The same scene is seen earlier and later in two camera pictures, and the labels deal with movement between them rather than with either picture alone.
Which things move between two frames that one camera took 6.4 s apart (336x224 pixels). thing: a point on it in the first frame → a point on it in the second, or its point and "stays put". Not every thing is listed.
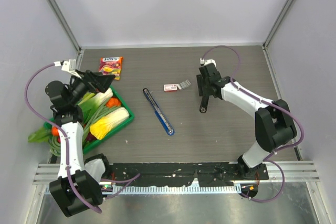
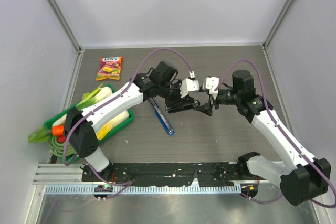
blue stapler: (166, 124) stays put
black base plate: (226, 174) stays put
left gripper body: (80, 87) → (172, 101)
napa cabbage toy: (100, 128) stays put
